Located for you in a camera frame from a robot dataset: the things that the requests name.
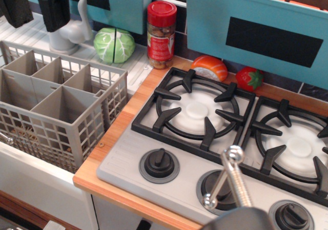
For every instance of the red lid spice jar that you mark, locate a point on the red lid spice jar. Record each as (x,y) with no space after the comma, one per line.
(161,23)

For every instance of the grey toy faucet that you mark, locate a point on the grey toy faucet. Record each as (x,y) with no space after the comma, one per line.
(67,39)

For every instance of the grey toy stove top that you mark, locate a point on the grey toy stove top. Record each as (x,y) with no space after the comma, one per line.
(196,178)

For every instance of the white toy sink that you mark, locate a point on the white toy sink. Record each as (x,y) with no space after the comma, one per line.
(47,187)

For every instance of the right black burner grate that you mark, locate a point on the right black burner grate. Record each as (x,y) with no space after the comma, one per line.
(286,147)

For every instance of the right black stove knob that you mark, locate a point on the right black stove knob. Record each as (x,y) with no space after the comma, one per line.
(287,214)

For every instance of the orange salmon sushi toy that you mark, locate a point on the orange salmon sushi toy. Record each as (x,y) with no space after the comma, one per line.
(210,67)

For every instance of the left black stove knob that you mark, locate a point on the left black stove knob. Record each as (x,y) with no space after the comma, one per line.
(159,166)

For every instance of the grey plastic drying rack basket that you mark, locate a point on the grey plastic drying rack basket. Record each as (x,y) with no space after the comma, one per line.
(57,107)

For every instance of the black burner grate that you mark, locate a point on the black burner grate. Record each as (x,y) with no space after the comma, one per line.
(195,114)
(286,147)

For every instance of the grey camera mount base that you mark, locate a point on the grey camera mount base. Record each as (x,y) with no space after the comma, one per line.
(241,218)

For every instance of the red toy strawberry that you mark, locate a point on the red toy strawberry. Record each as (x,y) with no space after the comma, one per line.
(249,78)

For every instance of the green toy cabbage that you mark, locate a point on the green toy cabbage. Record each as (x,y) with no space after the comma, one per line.
(114,45)

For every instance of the left black burner grate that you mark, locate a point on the left black burner grate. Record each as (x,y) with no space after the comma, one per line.
(195,114)

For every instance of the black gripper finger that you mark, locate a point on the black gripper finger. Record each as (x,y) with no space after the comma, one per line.
(16,12)
(56,13)

